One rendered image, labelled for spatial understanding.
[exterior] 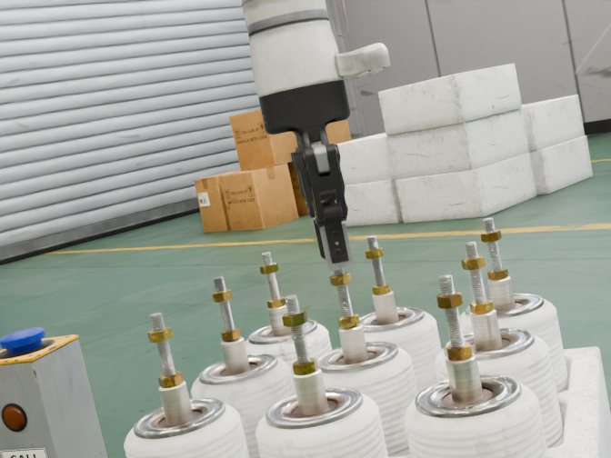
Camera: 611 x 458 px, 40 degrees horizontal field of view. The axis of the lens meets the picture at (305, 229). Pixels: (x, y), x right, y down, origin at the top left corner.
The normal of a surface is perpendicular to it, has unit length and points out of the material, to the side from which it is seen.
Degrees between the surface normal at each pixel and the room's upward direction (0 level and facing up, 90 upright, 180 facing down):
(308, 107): 90
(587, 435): 0
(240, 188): 90
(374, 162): 90
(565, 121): 90
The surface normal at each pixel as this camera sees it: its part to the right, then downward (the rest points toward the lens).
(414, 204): -0.70, 0.23
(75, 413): 0.92, -0.15
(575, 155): 0.69, -0.06
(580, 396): -0.20, -0.97
